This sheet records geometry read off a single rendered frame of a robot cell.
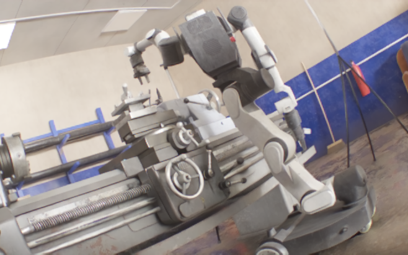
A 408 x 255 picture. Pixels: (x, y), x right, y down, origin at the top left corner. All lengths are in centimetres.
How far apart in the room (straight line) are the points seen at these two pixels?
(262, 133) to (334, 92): 361
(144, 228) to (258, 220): 122
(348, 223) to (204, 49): 114
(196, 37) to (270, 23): 399
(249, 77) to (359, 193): 85
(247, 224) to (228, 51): 148
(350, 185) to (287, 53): 413
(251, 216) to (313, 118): 305
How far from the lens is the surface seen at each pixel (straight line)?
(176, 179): 160
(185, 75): 680
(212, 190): 179
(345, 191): 166
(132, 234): 165
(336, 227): 160
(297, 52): 547
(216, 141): 215
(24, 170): 164
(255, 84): 174
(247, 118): 177
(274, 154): 170
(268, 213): 263
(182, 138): 168
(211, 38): 175
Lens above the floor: 69
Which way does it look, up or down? 7 degrees up
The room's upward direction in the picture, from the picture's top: 25 degrees counter-clockwise
